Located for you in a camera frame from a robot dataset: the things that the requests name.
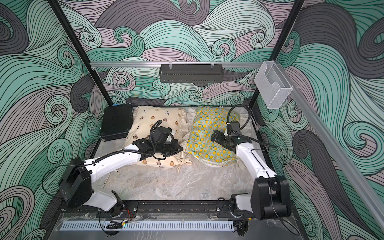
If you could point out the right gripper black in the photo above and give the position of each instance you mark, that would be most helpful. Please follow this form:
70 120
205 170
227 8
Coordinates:
218 140

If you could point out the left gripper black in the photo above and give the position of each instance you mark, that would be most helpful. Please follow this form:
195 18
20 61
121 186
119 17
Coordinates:
175 145

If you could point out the green lemon print pillow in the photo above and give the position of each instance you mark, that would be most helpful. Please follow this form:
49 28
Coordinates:
208 120

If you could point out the cream animal print pillow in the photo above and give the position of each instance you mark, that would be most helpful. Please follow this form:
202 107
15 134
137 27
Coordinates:
167 126

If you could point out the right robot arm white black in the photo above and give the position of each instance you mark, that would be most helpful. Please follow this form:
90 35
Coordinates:
270 197

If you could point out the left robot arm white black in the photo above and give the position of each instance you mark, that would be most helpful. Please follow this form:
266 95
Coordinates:
76 185

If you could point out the black case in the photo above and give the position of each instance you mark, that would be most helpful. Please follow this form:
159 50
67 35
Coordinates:
116 122

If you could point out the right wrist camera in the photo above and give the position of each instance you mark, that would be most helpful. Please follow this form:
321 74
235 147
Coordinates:
233 129

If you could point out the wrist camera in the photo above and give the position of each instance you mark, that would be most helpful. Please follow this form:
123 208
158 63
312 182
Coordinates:
163 135
233 129

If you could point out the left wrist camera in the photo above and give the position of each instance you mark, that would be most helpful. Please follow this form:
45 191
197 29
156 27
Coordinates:
163 135

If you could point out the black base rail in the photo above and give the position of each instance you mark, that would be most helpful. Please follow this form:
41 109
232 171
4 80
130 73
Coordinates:
223 209

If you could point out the clear acrylic wall bin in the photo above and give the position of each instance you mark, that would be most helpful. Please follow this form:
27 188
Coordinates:
273 84

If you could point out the black wall tray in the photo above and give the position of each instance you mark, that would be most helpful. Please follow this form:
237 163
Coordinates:
191 73

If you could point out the white slotted cable duct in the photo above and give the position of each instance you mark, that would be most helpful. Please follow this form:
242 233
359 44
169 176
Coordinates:
226 226

